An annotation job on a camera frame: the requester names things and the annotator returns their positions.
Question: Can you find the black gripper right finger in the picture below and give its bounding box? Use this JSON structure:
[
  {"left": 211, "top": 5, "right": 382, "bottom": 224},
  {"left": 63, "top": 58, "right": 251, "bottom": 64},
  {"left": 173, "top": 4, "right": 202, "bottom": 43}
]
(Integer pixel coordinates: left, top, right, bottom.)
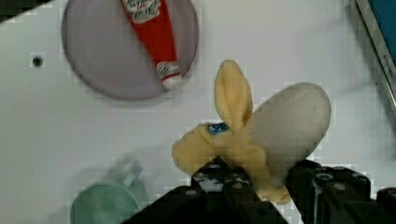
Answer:
[{"left": 286, "top": 160, "right": 396, "bottom": 224}]

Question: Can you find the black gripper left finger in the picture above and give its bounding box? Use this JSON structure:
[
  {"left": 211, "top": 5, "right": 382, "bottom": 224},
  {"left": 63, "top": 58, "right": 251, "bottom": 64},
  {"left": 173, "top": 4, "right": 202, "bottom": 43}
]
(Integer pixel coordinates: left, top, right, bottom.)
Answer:
[{"left": 122, "top": 157, "right": 288, "bottom": 224}]

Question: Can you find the peeled toy banana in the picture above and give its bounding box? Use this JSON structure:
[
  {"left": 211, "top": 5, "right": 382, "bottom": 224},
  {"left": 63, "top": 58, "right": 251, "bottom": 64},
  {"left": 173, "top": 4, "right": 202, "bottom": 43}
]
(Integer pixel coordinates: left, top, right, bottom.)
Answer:
[{"left": 172, "top": 60, "right": 332, "bottom": 203}]

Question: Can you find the green mug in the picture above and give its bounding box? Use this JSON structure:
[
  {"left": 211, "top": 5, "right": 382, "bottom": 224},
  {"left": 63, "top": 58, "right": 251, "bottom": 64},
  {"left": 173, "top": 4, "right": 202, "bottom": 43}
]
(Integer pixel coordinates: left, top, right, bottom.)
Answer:
[{"left": 70, "top": 164, "right": 149, "bottom": 224}]

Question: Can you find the silver toaster oven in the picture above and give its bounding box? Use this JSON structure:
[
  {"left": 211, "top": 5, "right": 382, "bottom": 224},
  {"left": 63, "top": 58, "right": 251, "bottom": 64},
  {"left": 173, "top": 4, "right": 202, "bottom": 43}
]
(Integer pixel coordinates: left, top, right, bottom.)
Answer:
[{"left": 351, "top": 0, "right": 396, "bottom": 107}]

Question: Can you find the red ketchup bottle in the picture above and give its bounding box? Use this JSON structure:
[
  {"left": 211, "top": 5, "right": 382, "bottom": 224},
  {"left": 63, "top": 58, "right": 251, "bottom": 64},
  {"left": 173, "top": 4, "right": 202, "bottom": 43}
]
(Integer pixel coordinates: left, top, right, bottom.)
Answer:
[{"left": 120, "top": 0, "right": 182, "bottom": 90}]

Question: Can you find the lilac round plate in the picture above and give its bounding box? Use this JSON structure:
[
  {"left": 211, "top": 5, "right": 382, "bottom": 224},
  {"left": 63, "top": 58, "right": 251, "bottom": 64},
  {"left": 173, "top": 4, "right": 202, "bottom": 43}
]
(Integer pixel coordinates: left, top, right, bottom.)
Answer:
[{"left": 62, "top": 0, "right": 199, "bottom": 101}]

